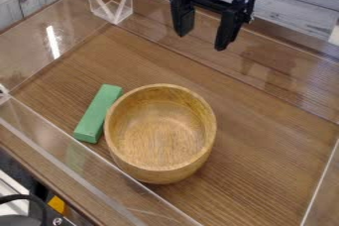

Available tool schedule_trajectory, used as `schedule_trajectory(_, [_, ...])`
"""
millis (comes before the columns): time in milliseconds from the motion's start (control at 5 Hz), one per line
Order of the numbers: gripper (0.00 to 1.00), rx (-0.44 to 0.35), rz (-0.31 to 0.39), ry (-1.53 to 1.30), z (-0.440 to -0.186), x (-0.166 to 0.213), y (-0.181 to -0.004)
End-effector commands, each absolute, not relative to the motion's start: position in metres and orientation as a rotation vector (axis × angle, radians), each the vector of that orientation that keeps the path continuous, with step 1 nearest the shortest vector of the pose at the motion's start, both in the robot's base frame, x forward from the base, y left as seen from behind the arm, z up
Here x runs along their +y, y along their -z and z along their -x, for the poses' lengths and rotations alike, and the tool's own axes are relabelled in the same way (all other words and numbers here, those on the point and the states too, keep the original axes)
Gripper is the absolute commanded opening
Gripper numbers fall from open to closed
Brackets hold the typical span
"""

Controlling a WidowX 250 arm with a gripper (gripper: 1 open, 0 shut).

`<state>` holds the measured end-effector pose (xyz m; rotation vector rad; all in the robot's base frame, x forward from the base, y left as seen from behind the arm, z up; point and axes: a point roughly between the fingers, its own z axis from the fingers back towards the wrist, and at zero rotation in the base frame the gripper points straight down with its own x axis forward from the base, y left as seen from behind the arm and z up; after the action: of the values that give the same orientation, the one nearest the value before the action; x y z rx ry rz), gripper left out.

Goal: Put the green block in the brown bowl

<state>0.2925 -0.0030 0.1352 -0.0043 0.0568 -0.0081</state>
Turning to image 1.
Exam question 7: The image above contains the clear acrylic corner bracket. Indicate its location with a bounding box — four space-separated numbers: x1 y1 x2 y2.
88 0 133 25

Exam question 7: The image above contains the clear acrylic front wall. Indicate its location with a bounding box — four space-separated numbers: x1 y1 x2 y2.
0 84 203 226

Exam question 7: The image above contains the yellow label on base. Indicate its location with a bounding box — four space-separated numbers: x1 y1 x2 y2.
48 196 67 214

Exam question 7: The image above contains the black cable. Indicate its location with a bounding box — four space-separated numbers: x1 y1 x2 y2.
0 193 49 226

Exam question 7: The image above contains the brown wooden bowl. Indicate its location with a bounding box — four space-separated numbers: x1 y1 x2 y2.
104 83 217 184

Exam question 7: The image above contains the green rectangular block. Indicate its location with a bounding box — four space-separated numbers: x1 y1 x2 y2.
73 84 123 144

